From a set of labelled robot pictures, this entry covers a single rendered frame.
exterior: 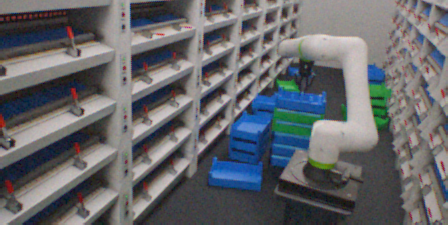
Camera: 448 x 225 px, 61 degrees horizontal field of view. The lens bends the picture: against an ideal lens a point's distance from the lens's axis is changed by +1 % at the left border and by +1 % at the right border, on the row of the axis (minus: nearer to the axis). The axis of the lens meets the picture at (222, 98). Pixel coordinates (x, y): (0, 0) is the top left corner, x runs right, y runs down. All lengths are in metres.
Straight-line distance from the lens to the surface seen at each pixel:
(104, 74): 1.44
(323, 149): 1.65
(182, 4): 2.01
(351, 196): 1.68
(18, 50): 1.17
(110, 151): 1.50
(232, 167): 2.38
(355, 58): 1.80
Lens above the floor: 1.17
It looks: 18 degrees down
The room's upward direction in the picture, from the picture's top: 4 degrees clockwise
